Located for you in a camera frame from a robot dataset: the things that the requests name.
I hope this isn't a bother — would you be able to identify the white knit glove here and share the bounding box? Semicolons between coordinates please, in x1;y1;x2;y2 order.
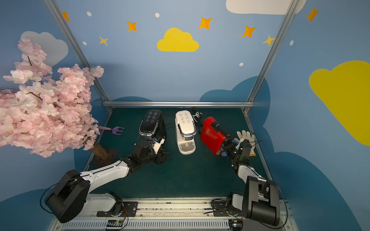
234;130;257;157

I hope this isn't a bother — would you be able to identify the left aluminium frame post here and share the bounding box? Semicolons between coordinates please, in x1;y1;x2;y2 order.
44;0;109;102

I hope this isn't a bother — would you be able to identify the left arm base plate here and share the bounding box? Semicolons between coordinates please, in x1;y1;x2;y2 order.
96;201;138;217

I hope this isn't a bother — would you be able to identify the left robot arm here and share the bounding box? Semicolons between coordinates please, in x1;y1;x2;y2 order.
44;138;170;223

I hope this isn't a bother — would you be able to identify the blue grey cleaning cloth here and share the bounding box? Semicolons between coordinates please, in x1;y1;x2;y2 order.
220;138;240;157

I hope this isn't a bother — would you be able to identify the red coffee machine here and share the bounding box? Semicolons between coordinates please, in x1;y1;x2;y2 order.
200;116;233;155

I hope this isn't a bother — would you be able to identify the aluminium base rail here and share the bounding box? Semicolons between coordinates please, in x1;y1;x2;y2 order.
48;197;298;231

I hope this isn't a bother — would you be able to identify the purple toy fork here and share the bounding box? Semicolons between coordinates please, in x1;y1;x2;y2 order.
98;126;125;135

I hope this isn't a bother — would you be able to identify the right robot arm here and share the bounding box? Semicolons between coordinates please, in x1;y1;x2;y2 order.
223;140;280;228

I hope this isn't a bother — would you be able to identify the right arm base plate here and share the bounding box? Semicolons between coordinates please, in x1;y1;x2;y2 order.
211;199;242;217

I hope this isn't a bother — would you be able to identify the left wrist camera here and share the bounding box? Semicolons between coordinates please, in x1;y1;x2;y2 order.
152;136;165;154

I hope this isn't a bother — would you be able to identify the horizontal aluminium frame bar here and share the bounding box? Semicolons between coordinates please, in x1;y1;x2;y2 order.
102;101;254;108

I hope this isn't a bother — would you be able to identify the right aluminium frame post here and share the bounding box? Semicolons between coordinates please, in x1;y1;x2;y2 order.
243;0;300;115

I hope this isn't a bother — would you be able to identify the pink cherry blossom tree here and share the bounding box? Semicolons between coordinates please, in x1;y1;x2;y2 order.
1;39;104;158

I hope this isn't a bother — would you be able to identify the aluminium frame post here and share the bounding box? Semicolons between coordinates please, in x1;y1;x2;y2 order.
243;0;300;115
44;0;109;102

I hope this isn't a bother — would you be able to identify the white coffee machine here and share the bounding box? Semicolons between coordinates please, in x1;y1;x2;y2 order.
175;110;197;155

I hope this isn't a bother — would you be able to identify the black coffee machine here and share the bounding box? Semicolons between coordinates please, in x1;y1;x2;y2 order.
139;109;167;140

